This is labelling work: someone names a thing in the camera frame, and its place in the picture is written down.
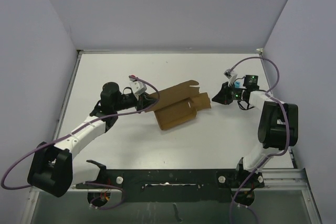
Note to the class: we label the brown cardboard box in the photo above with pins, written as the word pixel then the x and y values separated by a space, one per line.
pixel 179 104

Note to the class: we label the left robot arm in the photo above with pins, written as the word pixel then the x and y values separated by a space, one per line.
pixel 52 167

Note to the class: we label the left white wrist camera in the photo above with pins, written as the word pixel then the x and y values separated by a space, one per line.
pixel 137 87

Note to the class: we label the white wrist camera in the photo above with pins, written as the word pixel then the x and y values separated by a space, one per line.
pixel 231 75
pixel 137 87

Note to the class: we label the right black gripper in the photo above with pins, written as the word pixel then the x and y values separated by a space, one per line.
pixel 222 97

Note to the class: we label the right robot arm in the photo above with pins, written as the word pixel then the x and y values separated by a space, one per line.
pixel 278 125

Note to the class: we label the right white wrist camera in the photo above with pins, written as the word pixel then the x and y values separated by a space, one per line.
pixel 231 75

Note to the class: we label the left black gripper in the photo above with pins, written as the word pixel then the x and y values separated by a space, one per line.
pixel 144 100

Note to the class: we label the small blue cube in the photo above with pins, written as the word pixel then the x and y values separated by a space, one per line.
pixel 237 84

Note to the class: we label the aluminium table frame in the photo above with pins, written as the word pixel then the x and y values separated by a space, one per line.
pixel 216 138

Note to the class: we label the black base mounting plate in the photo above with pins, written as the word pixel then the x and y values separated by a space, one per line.
pixel 172 186

